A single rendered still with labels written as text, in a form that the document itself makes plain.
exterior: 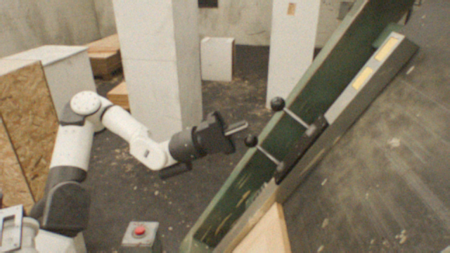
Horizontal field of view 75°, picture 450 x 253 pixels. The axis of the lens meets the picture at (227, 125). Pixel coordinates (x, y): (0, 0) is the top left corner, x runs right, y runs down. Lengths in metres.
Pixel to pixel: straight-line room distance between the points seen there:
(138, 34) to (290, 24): 2.05
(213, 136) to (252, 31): 7.96
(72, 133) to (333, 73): 0.74
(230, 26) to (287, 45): 4.67
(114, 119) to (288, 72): 3.58
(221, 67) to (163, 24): 2.89
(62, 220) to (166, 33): 2.28
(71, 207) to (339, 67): 0.79
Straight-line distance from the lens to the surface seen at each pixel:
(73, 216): 0.80
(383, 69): 0.67
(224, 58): 5.55
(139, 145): 0.83
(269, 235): 0.75
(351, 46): 0.90
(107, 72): 6.03
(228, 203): 1.11
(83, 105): 0.91
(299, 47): 4.21
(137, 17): 2.94
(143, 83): 3.09
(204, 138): 0.76
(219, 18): 8.75
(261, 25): 8.62
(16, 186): 2.67
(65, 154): 0.87
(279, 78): 4.32
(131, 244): 1.24
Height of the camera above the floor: 1.83
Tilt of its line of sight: 27 degrees down
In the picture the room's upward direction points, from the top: straight up
